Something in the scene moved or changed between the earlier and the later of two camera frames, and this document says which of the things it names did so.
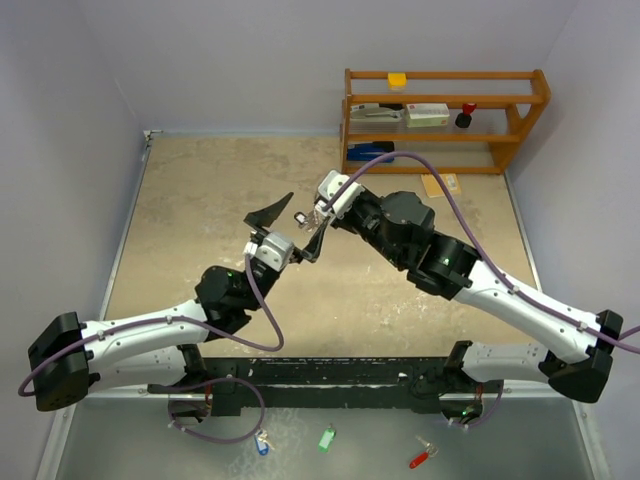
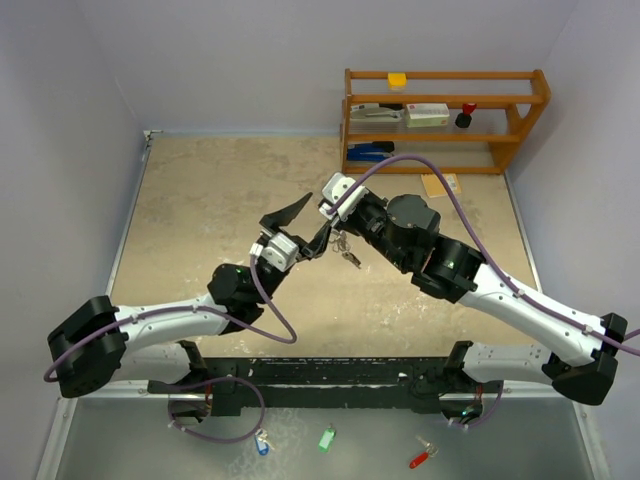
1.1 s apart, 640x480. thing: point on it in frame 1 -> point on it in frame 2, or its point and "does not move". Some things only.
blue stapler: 371,151 does not move
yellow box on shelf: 397,80 does not move
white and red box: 427,114 does not move
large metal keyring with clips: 313,221 -> 339,241
